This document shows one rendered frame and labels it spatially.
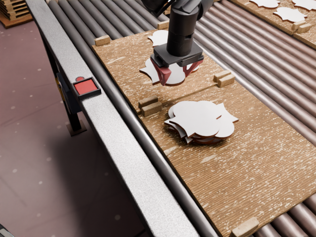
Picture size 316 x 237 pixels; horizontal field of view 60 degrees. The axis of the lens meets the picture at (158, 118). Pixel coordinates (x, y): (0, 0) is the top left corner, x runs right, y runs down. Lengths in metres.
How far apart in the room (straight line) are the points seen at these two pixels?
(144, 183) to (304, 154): 0.41
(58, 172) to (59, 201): 0.21
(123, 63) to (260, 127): 0.50
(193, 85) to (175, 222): 0.44
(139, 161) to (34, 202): 1.19
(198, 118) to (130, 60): 0.40
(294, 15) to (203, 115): 0.82
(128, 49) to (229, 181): 0.63
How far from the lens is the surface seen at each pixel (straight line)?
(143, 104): 0.78
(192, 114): 0.71
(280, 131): 0.81
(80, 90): 0.91
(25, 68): 2.83
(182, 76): 0.72
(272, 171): 0.71
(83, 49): 1.13
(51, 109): 2.30
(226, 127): 0.70
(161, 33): 1.14
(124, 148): 0.73
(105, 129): 0.79
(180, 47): 0.62
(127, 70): 0.95
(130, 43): 1.10
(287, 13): 1.41
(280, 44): 1.22
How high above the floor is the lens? 1.49
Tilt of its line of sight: 46 degrees down
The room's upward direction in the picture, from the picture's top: straight up
